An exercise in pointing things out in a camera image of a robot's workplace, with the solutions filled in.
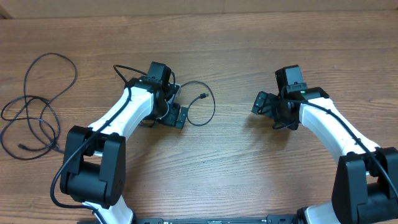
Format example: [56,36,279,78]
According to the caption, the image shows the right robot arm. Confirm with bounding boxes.
[252,65,397,223]

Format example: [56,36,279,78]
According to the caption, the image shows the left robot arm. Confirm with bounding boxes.
[53,62,187,223]

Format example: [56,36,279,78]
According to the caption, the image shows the black thin micro cable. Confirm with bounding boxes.
[24,52,78,155]

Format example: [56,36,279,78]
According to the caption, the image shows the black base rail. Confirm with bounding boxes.
[77,213,354,224]

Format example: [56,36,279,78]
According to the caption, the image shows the black thin USB cable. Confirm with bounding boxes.
[178,80,216,127]

